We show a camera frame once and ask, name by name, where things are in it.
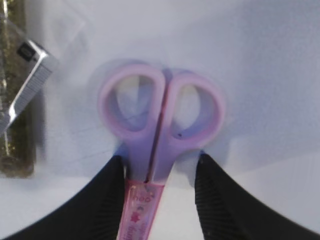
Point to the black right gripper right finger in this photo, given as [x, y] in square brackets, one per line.
[226, 211]

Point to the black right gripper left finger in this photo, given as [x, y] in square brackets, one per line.
[94, 213]

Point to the pink purple scissors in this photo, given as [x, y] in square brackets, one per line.
[153, 149]

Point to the clear plastic ruler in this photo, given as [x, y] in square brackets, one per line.
[27, 59]

